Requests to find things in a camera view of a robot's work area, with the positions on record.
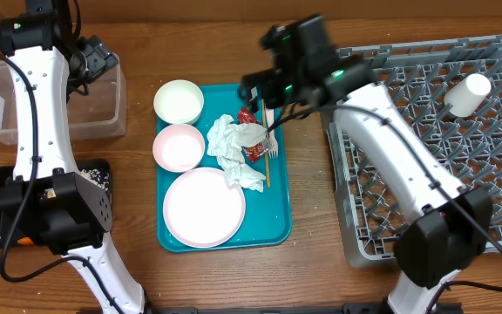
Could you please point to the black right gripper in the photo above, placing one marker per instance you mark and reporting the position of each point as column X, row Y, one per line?
column 267, row 78

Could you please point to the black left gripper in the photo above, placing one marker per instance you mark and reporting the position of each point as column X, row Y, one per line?
column 99, row 58

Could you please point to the red snack wrapper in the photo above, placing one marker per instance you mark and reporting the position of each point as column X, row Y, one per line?
column 253, row 136

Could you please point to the cream white bowl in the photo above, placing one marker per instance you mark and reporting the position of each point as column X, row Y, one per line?
column 179, row 102

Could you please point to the white napkin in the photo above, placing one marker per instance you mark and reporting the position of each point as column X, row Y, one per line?
column 222, row 144

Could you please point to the pink bowl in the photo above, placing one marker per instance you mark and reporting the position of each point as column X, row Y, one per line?
column 178, row 148

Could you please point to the white paper cup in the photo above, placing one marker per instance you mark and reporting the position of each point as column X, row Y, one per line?
column 465, row 97

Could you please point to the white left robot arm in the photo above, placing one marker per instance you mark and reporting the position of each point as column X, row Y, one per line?
column 47, row 198

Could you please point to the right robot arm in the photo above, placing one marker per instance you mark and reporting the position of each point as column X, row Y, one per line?
column 448, row 223

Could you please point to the wooden chopstick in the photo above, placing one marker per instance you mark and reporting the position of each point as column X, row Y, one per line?
column 266, row 157

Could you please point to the clear plastic bin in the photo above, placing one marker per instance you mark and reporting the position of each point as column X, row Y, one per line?
column 100, row 114

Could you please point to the white plastic fork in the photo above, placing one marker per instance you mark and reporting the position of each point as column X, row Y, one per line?
column 273, row 150

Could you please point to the rice and peanuts pile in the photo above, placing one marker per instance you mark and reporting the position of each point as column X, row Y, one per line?
column 98, row 177

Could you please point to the teal serving tray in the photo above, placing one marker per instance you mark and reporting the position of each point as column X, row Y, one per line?
column 268, row 218

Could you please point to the pink plate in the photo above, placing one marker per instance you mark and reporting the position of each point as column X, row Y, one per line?
column 201, row 210

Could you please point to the orange carrot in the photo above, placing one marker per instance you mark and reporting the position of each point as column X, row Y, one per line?
column 25, row 241

